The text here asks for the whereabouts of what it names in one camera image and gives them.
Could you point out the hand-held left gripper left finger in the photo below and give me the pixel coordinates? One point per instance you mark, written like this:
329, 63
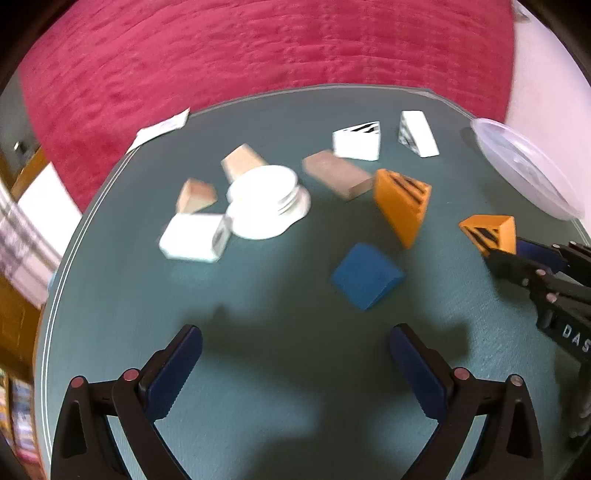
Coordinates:
178, 369

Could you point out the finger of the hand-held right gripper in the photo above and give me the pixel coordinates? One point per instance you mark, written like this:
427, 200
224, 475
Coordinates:
540, 251
512, 270

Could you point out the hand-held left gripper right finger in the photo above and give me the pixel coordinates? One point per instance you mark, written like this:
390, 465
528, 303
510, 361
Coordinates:
415, 369

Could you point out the small orange striped wedge block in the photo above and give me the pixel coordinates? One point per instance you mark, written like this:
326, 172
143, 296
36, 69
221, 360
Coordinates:
489, 233

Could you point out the clear plastic bowl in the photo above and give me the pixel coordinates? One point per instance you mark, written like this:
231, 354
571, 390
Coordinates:
521, 161

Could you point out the blue wedge block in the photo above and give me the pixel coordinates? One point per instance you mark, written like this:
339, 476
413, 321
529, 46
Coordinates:
364, 277

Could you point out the large orange striped wedge block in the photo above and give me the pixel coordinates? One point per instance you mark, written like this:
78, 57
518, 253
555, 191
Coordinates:
401, 207

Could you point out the plain white wedge block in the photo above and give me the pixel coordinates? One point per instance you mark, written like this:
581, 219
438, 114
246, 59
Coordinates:
189, 237

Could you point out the white plastic jar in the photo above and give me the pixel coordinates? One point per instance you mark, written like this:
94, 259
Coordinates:
265, 198

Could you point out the brown rectangular wooden block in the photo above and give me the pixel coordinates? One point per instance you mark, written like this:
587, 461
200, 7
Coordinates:
337, 173

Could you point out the row of books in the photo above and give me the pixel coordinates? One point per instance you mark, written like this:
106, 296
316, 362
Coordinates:
21, 415

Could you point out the white striped wedge block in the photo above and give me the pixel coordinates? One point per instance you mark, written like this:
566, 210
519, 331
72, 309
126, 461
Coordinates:
420, 134
358, 143

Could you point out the wooden cabinet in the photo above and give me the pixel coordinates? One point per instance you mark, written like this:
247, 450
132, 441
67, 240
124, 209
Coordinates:
18, 318

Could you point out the light wooden wedge block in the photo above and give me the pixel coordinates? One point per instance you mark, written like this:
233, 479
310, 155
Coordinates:
196, 196
242, 161

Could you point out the white striped cloth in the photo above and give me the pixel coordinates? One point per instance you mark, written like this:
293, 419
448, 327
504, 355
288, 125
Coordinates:
41, 217

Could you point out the white crumpled cloth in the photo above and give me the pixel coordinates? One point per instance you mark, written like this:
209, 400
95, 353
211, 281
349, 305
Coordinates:
521, 11

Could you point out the white paper slip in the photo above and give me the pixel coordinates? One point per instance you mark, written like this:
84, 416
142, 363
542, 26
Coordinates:
161, 127

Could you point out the red quilted blanket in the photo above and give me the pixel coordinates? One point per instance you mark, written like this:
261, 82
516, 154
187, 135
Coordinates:
231, 55

